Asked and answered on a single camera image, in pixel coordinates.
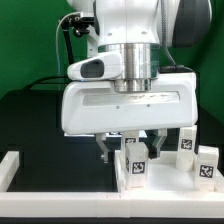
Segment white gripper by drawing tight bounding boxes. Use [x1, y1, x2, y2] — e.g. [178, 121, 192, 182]
[61, 73, 198, 163]

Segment white square tabletop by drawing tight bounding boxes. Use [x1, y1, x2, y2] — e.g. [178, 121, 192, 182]
[115, 151, 224, 193]

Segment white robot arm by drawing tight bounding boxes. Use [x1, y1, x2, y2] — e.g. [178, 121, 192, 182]
[62, 0, 212, 136]

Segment white sheet with tags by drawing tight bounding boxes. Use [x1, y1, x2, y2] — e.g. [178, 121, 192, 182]
[64, 130, 147, 138]

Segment white U-shaped fence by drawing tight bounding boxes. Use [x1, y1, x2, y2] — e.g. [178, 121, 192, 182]
[0, 151, 224, 219]

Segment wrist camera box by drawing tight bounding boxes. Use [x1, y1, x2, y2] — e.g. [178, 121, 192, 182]
[67, 52, 122, 81]

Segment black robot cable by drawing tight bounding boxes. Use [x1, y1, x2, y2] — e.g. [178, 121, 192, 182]
[22, 15, 83, 92]

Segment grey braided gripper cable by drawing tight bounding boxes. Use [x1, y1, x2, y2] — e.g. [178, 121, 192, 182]
[159, 0, 196, 74]

